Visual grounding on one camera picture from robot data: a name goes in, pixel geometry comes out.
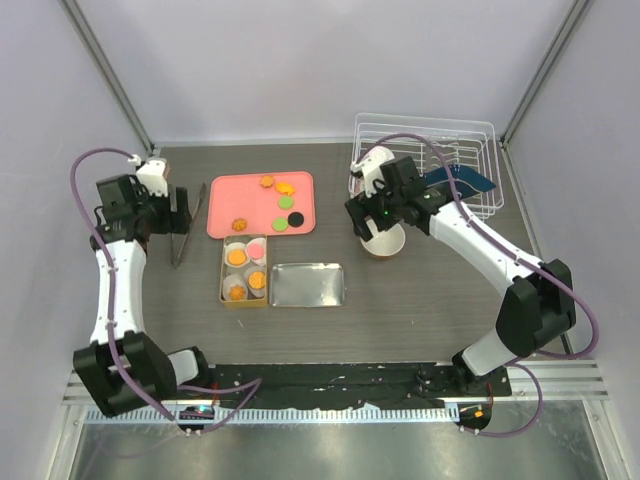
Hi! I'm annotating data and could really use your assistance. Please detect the metal tongs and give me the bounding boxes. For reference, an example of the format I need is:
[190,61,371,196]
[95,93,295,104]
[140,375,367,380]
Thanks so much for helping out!
[169,183,207,268]

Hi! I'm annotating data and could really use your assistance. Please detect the gold cookie tin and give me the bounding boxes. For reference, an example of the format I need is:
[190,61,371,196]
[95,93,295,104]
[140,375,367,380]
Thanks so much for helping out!
[219,235,269,309]

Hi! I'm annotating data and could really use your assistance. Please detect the pink round cookie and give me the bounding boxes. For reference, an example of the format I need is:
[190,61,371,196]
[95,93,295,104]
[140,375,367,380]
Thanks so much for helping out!
[246,238,265,260]

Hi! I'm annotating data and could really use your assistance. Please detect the orange flower cookie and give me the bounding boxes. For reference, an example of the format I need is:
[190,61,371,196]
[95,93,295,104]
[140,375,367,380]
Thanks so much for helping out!
[260,175,274,188]
[228,285,247,301]
[231,218,248,232]

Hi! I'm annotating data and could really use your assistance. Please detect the orange ridged round cookie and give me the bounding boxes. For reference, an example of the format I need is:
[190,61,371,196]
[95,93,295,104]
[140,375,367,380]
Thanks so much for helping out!
[247,270,267,290]

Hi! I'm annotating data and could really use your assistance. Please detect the silver tin lid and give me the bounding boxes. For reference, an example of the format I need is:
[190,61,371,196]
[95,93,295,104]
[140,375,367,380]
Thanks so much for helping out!
[269,263,345,308]

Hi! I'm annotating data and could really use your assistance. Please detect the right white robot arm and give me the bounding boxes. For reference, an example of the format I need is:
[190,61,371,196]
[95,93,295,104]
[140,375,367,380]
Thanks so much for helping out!
[345,147,576,395]

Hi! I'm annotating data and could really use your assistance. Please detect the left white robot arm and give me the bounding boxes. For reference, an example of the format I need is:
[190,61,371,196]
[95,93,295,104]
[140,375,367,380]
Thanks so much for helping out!
[73,174,213,417]

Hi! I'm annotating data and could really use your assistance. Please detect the white ceramic bowl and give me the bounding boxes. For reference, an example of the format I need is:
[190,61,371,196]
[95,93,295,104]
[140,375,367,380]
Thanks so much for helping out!
[360,219,406,259]

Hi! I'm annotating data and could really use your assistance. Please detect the white round teapot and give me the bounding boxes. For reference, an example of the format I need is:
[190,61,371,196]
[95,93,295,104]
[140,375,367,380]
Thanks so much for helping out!
[363,145,395,165]

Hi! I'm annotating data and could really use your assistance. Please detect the black round cookie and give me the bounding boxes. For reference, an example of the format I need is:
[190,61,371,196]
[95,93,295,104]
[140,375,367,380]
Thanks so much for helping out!
[287,212,305,228]

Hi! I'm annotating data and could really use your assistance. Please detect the green round cookie upper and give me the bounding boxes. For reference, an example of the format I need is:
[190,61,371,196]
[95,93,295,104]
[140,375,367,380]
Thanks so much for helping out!
[278,195,294,210]

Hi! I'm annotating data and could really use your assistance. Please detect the green round cookie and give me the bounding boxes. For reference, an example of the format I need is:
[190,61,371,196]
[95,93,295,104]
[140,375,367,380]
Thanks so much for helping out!
[278,195,294,210]
[272,217,289,232]

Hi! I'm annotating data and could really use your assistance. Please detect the orange fish cookie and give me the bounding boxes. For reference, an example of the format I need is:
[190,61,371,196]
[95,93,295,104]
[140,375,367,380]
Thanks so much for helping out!
[275,182,296,196]

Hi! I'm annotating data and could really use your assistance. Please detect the green round cookie lower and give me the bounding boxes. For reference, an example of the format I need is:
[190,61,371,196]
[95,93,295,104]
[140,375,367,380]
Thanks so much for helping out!
[272,217,289,232]

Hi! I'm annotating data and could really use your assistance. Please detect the pink plastic tray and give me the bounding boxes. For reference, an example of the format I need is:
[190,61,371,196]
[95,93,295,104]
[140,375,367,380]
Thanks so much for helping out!
[207,171,316,239]

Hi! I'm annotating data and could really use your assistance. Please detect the dark blue dish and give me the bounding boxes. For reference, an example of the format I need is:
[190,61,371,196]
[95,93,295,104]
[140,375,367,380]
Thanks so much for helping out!
[422,164,496,199]

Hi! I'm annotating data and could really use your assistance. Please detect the orange flower cookie top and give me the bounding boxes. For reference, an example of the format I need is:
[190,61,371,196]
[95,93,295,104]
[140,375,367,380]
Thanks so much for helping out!
[260,175,274,188]

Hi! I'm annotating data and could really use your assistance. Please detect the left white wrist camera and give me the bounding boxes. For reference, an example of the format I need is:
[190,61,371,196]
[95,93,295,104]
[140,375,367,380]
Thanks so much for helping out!
[128,155,170,197]

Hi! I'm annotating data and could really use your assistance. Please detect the white wire dish rack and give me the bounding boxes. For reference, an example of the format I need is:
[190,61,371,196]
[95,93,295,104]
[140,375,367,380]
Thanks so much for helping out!
[351,113,504,220]

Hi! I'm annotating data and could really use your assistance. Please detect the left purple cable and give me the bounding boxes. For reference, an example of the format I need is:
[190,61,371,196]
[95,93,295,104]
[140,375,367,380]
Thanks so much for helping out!
[68,147,263,435]

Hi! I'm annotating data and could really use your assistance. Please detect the purple cable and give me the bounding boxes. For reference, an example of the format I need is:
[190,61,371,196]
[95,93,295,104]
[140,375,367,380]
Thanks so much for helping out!
[352,132,601,439]
[68,147,263,435]

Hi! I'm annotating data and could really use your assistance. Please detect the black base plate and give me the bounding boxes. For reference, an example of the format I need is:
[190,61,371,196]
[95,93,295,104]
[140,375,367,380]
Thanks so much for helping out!
[210,362,512,410]

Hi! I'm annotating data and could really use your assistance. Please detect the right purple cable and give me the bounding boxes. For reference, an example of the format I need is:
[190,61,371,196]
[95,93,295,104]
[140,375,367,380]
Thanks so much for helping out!
[352,132,601,439]

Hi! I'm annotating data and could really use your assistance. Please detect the white slotted cable duct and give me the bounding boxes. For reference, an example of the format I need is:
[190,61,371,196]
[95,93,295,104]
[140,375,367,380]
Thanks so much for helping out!
[84,403,459,425]

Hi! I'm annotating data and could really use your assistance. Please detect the aluminium frame rail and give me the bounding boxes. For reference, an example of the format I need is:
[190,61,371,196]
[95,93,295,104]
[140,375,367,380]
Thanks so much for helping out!
[62,360,610,405]

